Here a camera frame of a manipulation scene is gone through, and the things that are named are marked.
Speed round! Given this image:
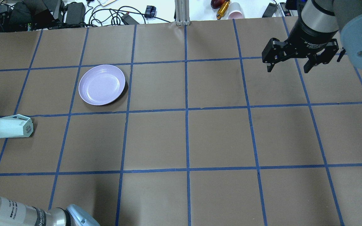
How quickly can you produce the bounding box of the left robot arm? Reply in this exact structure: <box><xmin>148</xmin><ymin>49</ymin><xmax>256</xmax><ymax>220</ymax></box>
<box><xmin>0</xmin><ymin>196</ymin><xmax>100</xmax><ymax>226</ymax></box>

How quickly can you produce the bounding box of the small blue black device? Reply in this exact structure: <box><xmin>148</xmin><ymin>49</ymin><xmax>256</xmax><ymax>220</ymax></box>
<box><xmin>144</xmin><ymin>5</ymin><xmax>156</xmax><ymax>19</ymax></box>

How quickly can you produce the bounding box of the light teal faceted cup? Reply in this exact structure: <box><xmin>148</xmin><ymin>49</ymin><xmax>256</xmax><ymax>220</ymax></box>
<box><xmin>0</xmin><ymin>114</ymin><xmax>34</xmax><ymax>138</ymax></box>

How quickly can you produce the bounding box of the pink paper cup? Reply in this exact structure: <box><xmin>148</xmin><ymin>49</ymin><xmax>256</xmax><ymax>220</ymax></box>
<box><xmin>227</xmin><ymin>2</ymin><xmax>245</xmax><ymax>19</ymax></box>

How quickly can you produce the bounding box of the red glossy object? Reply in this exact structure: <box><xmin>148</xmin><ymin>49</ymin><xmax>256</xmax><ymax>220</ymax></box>
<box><xmin>210</xmin><ymin>0</ymin><xmax>226</xmax><ymax>9</ymax></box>

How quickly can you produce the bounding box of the lavender plate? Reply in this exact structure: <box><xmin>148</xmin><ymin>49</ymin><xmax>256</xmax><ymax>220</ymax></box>
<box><xmin>78</xmin><ymin>64</ymin><xmax>126</xmax><ymax>106</ymax></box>

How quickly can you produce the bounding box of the aluminium frame post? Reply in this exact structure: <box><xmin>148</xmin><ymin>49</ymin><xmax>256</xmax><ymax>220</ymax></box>
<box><xmin>175</xmin><ymin>0</ymin><xmax>191</xmax><ymax>26</ymax></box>

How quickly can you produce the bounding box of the black electronics pile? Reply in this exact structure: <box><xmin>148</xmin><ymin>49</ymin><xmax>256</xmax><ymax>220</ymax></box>
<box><xmin>0</xmin><ymin>0</ymin><xmax>87</xmax><ymax>33</ymax></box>

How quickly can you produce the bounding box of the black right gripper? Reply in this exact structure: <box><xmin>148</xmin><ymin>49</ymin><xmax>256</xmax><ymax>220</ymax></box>
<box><xmin>261</xmin><ymin>30</ymin><xmax>339</xmax><ymax>73</ymax></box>

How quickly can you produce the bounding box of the black power brick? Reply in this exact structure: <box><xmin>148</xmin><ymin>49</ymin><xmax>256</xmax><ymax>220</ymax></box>
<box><xmin>262</xmin><ymin>3</ymin><xmax>277</xmax><ymax>18</ymax></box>

